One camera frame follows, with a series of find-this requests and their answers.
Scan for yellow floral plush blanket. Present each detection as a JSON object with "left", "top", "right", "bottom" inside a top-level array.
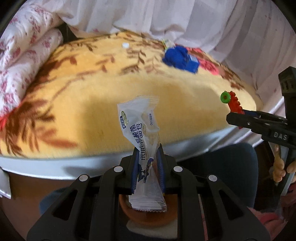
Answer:
[{"left": 1, "top": 32, "right": 262, "bottom": 159}]

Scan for blue wrapper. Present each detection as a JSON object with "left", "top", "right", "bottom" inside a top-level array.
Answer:
[{"left": 162, "top": 46, "right": 189, "bottom": 70}]

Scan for blue barcode package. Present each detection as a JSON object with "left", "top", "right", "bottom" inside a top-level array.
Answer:
[{"left": 184, "top": 54, "right": 200, "bottom": 74}]

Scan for white sheer curtain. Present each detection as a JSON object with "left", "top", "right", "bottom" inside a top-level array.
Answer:
[{"left": 39, "top": 0, "right": 296, "bottom": 112}]

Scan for white bread wrapper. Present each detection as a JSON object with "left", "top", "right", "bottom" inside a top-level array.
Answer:
[{"left": 117, "top": 96, "right": 167, "bottom": 212}]

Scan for white perforated slipper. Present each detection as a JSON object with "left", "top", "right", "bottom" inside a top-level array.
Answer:
[{"left": 126, "top": 219, "right": 178, "bottom": 240}]

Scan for pink fluffy slipper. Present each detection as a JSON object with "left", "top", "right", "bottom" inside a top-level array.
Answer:
[{"left": 249, "top": 189, "right": 296, "bottom": 241}]

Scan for person's right hand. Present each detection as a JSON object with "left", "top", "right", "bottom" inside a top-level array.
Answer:
[{"left": 273, "top": 145, "right": 296, "bottom": 183}]

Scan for small white cap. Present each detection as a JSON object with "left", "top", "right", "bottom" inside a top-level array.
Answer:
[{"left": 122, "top": 43, "right": 130, "bottom": 48}]

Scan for dark blue jeans legs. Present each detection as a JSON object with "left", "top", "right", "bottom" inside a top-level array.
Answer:
[{"left": 39, "top": 142, "right": 259, "bottom": 216}]

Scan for red and green toy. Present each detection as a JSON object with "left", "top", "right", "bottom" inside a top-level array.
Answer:
[{"left": 220, "top": 90, "right": 245, "bottom": 130}]

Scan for white yogurt pouch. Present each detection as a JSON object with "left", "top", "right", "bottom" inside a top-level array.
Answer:
[{"left": 162, "top": 39, "right": 175, "bottom": 52}]

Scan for orange plastic trash bin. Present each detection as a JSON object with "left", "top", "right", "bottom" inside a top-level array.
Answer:
[{"left": 118, "top": 194, "right": 178, "bottom": 227}]

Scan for pink floral folded quilt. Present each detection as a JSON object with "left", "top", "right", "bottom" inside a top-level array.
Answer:
[{"left": 1, "top": 3, "right": 63, "bottom": 116}]

